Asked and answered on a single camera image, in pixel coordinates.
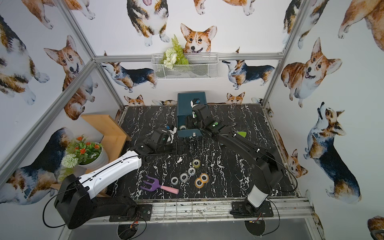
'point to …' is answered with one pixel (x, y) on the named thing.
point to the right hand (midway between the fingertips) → (194, 112)
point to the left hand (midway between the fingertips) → (181, 141)
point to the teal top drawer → (183, 132)
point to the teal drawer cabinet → (184, 106)
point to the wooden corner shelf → (113, 140)
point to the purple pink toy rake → (155, 185)
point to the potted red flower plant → (86, 155)
